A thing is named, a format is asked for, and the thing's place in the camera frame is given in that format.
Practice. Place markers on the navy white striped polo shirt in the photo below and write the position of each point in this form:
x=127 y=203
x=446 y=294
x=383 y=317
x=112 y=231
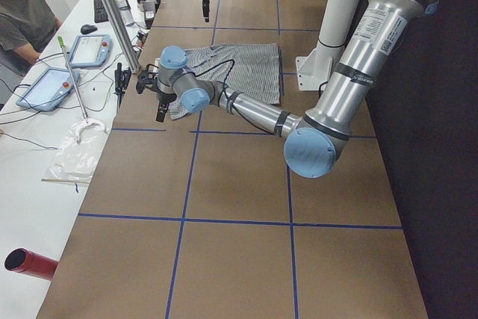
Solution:
x=250 y=68

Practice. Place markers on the reacher grabber stick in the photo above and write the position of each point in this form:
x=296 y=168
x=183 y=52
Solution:
x=87 y=121

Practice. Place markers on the upper blue teach pendant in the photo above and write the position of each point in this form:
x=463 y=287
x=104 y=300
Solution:
x=90 y=51

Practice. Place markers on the blue teach pendant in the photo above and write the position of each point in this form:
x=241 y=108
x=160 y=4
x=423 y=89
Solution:
x=48 y=91
x=90 y=51

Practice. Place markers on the clear plastic bag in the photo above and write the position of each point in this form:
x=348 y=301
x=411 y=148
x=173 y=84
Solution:
x=75 y=163

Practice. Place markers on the black keyboard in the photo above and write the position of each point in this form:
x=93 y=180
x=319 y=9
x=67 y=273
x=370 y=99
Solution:
x=99 y=12

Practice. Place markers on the black computer mouse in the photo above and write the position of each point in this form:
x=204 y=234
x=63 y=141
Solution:
x=88 y=29

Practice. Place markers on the brown paper table cover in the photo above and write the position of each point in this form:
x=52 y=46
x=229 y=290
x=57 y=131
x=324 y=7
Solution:
x=201 y=218

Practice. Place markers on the lower blue teach pendant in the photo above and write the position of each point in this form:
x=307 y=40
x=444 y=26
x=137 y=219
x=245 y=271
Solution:
x=48 y=91

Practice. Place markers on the seated person grey shirt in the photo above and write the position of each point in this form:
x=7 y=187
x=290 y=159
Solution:
x=27 y=26

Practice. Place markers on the red cylinder bottle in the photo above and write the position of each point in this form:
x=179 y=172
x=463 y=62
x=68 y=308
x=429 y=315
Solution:
x=30 y=263

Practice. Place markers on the aluminium frame post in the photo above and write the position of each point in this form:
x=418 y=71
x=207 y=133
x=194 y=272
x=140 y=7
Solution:
x=122 y=35

